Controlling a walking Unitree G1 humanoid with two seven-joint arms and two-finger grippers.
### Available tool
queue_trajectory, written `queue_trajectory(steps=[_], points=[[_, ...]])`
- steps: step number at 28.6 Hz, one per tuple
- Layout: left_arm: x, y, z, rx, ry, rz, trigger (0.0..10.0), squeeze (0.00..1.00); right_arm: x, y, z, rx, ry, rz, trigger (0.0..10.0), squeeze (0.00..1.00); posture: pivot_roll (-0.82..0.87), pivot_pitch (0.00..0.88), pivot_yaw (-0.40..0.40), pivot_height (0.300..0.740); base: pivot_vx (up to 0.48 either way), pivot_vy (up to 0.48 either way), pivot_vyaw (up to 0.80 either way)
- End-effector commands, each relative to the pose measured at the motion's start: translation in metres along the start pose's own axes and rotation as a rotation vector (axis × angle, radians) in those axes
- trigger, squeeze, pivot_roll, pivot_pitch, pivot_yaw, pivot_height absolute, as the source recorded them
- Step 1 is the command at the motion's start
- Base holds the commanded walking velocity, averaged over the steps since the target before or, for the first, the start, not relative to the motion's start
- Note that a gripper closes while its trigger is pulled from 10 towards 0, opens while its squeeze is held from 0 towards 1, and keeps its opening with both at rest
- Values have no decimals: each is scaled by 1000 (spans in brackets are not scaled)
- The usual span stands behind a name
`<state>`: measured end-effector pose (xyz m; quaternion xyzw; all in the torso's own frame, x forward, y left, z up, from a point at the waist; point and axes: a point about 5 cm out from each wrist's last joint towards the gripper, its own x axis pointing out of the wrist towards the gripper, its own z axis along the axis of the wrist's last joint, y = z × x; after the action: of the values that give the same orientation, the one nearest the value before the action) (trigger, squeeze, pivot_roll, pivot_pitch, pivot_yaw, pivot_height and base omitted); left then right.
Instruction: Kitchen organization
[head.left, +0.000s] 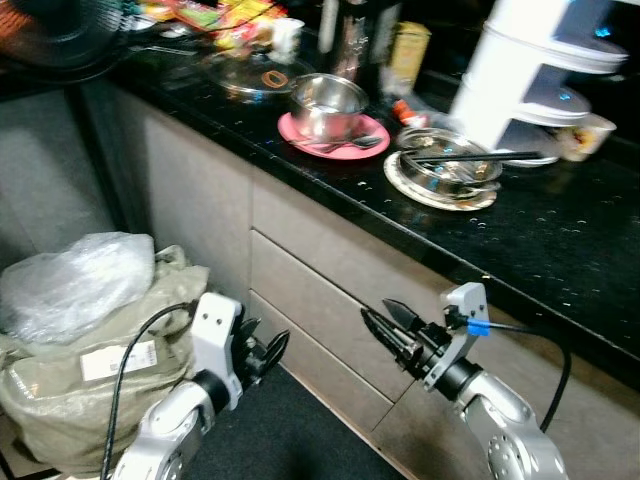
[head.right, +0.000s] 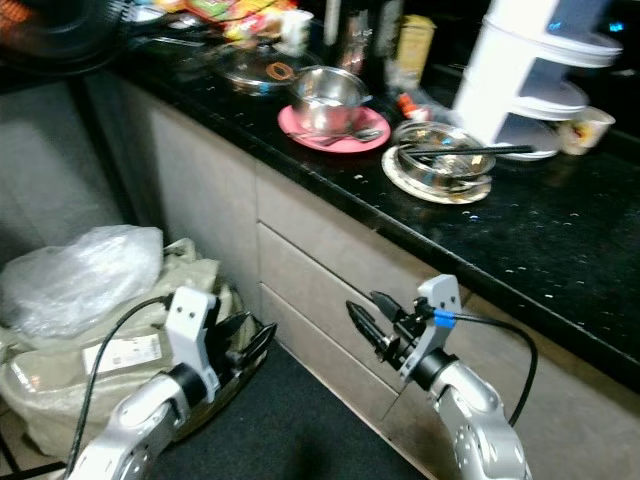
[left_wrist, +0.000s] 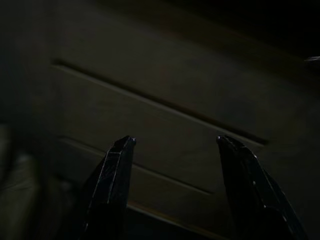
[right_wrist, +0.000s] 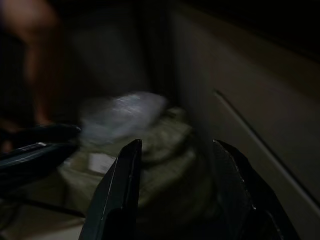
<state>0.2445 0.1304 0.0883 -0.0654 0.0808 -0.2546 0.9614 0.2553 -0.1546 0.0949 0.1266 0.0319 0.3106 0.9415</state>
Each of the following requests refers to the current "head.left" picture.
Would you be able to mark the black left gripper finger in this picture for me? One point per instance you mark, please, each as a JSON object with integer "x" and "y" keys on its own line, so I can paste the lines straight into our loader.
{"x": 252, "y": 330}
{"x": 275, "y": 352}

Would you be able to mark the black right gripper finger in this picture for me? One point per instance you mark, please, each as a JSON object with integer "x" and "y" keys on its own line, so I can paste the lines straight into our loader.
{"x": 405, "y": 316}
{"x": 388, "y": 336}

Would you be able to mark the pink round plate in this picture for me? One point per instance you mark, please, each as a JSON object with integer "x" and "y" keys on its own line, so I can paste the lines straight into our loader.
{"x": 292, "y": 135}

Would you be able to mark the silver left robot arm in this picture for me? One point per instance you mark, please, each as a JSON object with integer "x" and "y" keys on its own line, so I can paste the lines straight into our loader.
{"x": 165, "y": 435}

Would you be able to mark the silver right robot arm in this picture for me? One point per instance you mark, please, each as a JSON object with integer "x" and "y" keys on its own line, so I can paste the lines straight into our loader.
{"x": 505, "y": 420}

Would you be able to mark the leaf-patterned white plate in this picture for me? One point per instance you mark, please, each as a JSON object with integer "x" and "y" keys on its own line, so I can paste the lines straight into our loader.
{"x": 420, "y": 196}

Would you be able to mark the black chopstick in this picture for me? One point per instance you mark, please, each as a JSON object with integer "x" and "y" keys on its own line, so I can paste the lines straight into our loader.
{"x": 480, "y": 161}
{"x": 500, "y": 154}

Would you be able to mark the large clear plastic bag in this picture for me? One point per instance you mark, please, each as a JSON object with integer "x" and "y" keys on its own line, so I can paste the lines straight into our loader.
{"x": 75, "y": 285}

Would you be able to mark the olive woven sack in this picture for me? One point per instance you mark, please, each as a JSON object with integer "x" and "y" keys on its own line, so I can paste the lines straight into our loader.
{"x": 60, "y": 410}

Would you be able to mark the crumpled clear plastic wrapper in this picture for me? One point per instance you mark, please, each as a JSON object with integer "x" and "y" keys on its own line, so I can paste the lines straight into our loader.
{"x": 435, "y": 115}

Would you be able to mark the small orange packet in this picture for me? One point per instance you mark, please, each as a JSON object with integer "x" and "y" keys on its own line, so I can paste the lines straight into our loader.
{"x": 403, "y": 110}

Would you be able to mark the round steel bowl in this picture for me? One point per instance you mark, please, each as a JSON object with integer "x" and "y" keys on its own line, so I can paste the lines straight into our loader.
{"x": 325, "y": 110}

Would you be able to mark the black pan with glass lid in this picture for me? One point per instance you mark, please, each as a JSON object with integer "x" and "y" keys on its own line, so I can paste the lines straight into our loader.
{"x": 262, "y": 80}

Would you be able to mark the white cup with cartoon print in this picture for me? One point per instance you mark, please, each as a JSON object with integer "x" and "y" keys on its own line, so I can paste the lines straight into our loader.
{"x": 585, "y": 138}

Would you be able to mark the yellow cardboard box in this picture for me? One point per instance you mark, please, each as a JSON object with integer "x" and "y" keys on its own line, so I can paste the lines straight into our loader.
{"x": 408, "y": 55}

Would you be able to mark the white tiered food steamer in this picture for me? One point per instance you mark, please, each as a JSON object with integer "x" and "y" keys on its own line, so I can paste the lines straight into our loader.
{"x": 520, "y": 60}

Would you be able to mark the black coffee maker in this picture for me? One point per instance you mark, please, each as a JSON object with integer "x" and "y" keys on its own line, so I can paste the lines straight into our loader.
{"x": 350, "y": 40}

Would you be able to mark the yellow red snack packet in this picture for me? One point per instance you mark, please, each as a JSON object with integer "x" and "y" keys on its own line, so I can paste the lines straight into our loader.
{"x": 235, "y": 18}

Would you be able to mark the black standing fan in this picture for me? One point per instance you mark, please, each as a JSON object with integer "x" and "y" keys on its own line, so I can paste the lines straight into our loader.
{"x": 60, "y": 35}

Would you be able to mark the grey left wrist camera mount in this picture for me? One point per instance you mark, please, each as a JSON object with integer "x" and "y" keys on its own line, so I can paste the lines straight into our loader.
{"x": 215, "y": 335}

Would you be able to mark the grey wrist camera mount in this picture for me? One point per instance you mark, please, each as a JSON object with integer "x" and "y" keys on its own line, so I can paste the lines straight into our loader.
{"x": 215, "y": 335}
{"x": 468, "y": 305}

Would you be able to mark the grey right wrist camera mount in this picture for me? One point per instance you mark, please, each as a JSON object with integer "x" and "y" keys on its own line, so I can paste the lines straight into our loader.
{"x": 468, "y": 305}

